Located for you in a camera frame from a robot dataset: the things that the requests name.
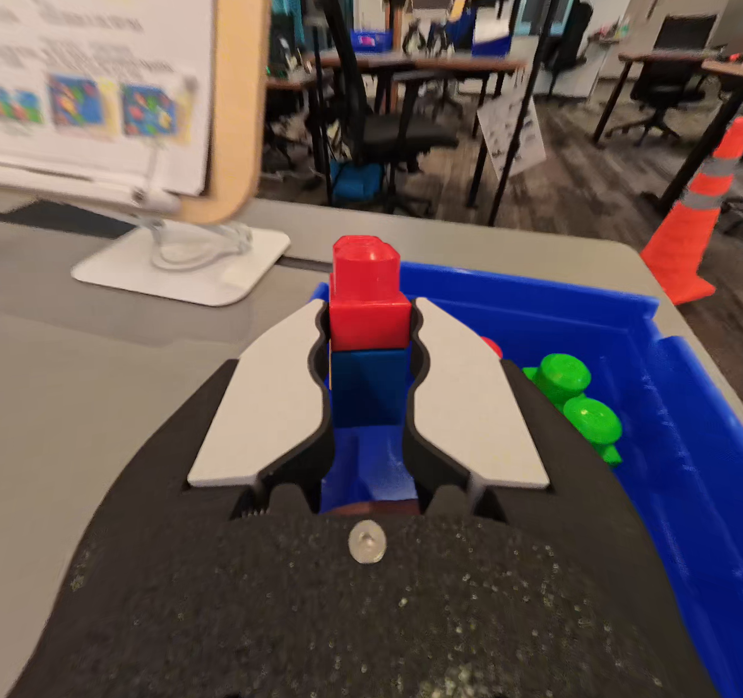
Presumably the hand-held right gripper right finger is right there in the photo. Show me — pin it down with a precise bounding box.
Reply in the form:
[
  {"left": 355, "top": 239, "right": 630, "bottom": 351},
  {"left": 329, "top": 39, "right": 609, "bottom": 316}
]
[{"left": 401, "top": 297, "right": 550, "bottom": 516}]

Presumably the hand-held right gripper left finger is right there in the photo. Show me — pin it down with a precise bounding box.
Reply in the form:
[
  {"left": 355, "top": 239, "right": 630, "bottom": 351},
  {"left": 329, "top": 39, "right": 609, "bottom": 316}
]
[{"left": 187, "top": 298, "right": 336, "bottom": 518}]

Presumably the green two-stud toy block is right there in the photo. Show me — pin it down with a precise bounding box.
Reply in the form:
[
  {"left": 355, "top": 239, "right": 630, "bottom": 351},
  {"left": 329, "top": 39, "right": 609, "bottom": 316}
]
[{"left": 522, "top": 353, "right": 623, "bottom": 466}]

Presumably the blue one-stud toy block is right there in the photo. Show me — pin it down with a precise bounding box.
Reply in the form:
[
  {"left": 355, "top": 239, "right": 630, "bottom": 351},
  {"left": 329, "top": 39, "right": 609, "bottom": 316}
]
[{"left": 330, "top": 348, "right": 412, "bottom": 427}]

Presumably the blue plastic bin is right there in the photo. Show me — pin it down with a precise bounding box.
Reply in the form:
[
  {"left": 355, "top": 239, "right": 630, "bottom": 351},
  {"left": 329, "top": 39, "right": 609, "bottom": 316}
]
[{"left": 310, "top": 261, "right": 743, "bottom": 693}]

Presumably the orange striped cone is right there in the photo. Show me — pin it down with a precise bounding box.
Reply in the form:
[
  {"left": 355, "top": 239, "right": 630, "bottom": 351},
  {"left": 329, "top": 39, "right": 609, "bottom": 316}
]
[{"left": 640, "top": 117, "right": 743, "bottom": 307}]

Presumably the printed paper sign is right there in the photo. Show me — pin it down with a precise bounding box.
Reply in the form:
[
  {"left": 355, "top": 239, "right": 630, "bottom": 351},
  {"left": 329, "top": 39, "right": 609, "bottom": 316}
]
[{"left": 477, "top": 91, "right": 546, "bottom": 179}]

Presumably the black office chair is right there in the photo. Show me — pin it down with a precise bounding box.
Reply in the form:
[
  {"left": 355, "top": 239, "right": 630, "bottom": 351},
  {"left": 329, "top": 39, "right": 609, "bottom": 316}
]
[
  {"left": 322, "top": 0, "right": 461, "bottom": 217},
  {"left": 606, "top": 13, "right": 721, "bottom": 146}
]

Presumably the white stand with wooden board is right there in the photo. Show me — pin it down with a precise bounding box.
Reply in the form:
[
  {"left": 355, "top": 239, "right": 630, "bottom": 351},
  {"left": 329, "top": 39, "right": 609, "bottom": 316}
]
[{"left": 0, "top": 0, "right": 291, "bottom": 308}]

